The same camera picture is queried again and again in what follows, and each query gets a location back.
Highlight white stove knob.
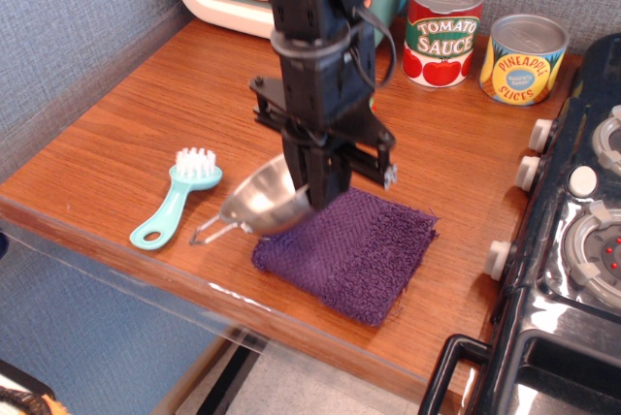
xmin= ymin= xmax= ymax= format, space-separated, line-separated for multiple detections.
xmin=514 ymin=156 xmax=540 ymax=192
xmin=484 ymin=240 xmax=512 ymax=281
xmin=528 ymin=118 xmax=554 ymax=153

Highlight white stove knob middle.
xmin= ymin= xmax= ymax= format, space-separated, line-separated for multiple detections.
xmin=514 ymin=156 xmax=540 ymax=192

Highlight purple towel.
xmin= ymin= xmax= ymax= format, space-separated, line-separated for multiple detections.
xmin=251 ymin=188 xmax=437 ymax=327

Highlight white stove knob bottom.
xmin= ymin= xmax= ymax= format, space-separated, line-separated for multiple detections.
xmin=484 ymin=240 xmax=512 ymax=281

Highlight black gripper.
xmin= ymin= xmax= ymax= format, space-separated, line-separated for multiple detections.
xmin=249 ymin=48 xmax=397 ymax=209

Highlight pineapple slices can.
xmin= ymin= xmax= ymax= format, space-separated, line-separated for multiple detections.
xmin=479 ymin=14 xmax=570 ymax=107

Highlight tomato sauce can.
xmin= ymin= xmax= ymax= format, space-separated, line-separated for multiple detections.
xmin=403 ymin=0 xmax=485 ymax=88

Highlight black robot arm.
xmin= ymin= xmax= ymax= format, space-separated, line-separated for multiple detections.
xmin=250 ymin=0 xmax=397 ymax=210

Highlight orange fuzzy object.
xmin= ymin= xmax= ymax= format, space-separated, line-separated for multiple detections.
xmin=1 ymin=387 xmax=69 ymax=415

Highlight white stove knob top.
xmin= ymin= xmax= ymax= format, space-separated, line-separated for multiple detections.
xmin=528 ymin=118 xmax=554 ymax=153

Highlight silver metal pot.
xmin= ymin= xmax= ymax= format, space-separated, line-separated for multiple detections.
xmin=189 ymin=154 xmax=314 ymax=245

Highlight black toy stove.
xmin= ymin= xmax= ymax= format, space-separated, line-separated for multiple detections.
xmin=419 ymin=34 xmax=620 ymax=414

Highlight teal dish brush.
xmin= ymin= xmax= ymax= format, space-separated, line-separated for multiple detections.
xmin=130 ymin=147 xmax=223 ymax=250

